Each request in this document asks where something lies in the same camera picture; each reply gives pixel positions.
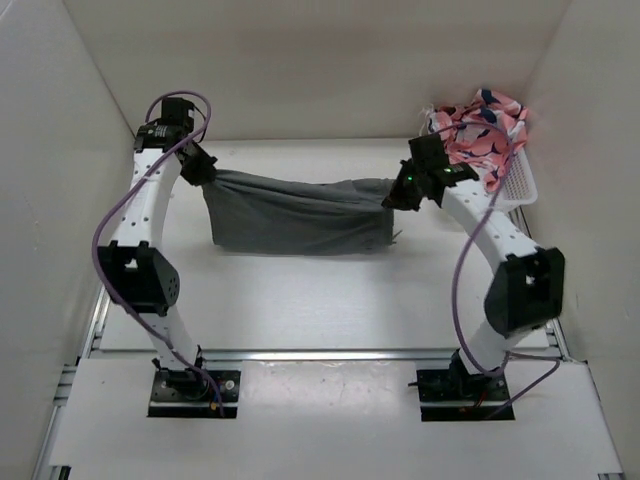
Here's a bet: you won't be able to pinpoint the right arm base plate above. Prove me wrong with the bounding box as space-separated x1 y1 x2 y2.
408 369 515 423

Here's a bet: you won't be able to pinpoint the pink patterned shorts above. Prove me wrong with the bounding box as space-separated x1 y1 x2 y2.
419 88 528 193

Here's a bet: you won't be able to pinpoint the aluminium left side rail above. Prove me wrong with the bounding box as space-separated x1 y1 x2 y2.
29 279 154 480

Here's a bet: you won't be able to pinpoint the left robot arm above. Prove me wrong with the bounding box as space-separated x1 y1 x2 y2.
91 90 216 400

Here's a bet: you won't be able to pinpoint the white plastic basket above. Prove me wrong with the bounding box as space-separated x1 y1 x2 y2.
496 149 538 212

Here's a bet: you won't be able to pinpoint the aluminium rail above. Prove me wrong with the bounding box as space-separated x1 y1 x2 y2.
204 348 454 362
507 207 626 480
29 279 154 480

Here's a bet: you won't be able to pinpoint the aluminium front rail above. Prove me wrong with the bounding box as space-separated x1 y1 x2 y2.
204 348 454 362

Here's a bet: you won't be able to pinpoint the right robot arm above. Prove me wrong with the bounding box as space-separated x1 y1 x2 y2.
383 134 565 400

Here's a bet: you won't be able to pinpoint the aluminium right side rail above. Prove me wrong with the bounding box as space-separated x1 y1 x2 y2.
507 207 626 480

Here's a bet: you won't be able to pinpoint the grey shorts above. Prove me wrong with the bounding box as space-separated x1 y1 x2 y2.
202 170 394 256

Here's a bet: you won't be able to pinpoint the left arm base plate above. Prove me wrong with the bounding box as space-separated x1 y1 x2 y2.
147 369 241 419

